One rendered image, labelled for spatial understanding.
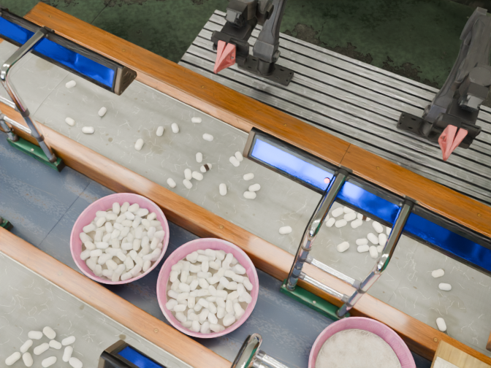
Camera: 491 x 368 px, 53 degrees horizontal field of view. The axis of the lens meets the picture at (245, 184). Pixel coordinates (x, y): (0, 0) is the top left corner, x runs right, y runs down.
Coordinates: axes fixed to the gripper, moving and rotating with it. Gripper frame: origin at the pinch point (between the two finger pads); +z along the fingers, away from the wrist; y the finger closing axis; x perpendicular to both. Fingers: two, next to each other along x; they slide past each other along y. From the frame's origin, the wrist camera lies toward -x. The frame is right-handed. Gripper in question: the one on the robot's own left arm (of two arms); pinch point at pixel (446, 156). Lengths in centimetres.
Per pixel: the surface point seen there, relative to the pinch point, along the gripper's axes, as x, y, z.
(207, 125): 33, -65, -2
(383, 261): -5.8, -6.4, 33.3
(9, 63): -6, -102, 25
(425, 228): -2.1, 0.0, 20.8
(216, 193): 32, -52, 18
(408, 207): -6.1, -5.4, 20.1
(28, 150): 35, -112, 29
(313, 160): -4.7, -27.3, 17.2
